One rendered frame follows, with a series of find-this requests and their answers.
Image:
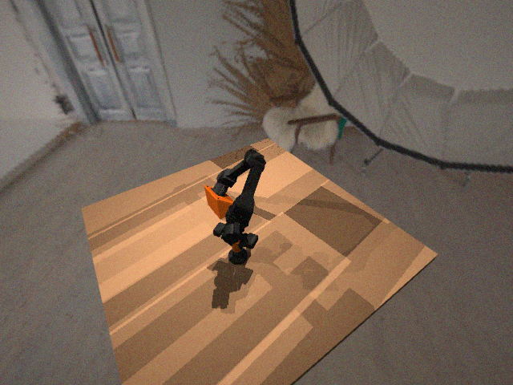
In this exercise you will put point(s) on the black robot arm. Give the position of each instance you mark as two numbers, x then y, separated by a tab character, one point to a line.
241	210

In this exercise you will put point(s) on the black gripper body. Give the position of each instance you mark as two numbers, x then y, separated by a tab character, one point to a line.
249	240

